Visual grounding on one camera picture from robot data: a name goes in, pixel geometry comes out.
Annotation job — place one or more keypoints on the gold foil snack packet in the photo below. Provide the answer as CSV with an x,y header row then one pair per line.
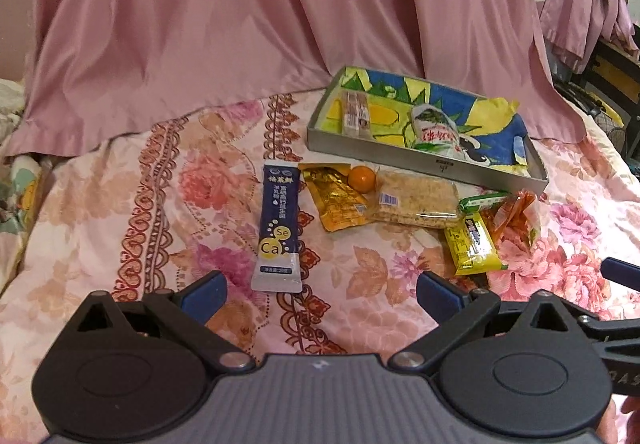
x,y
335,204

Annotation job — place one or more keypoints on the colourful paper tray lining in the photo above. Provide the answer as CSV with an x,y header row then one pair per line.
x,y
450,99

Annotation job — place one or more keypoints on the dark blue stick packet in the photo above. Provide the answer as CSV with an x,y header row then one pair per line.
x,y
277,224

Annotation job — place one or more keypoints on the floral green cloth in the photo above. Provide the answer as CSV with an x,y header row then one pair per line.
x,y
17,194

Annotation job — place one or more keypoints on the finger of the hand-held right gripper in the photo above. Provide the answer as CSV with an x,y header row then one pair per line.
x,y
622,270
610,328

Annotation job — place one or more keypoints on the pink curtain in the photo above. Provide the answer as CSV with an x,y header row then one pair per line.
x,y
200,24

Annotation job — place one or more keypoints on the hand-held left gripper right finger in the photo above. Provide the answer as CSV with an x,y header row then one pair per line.
x,y
440,296

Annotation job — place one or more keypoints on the clear rice cracker packet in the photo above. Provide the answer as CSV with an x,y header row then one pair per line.
x,y
415,199

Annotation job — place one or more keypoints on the orange red snack packet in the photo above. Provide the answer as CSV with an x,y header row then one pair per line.
x,y
520,219

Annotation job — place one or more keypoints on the clear wrapped snack bar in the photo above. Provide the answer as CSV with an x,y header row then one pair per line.
x,y
356,114

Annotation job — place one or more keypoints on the yellow snack packet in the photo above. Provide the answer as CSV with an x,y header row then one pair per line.
x,y
472,244

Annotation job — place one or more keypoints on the floral bedsheet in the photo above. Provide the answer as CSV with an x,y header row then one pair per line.
x,y
150,204

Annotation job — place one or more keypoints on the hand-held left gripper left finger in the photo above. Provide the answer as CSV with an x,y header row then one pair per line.
x,y
202,296

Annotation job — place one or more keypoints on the small orange fruit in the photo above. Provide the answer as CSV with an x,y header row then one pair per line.
x,y
362,179

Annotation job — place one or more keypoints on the colourful lined cardboard box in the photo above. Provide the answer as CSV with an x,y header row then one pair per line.
x,y
425,167

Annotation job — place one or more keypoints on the dark wooden cabinet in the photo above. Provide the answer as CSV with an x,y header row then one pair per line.
x,y
617,56

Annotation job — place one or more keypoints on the person's right hand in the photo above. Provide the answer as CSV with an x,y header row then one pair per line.
x,y
622,421

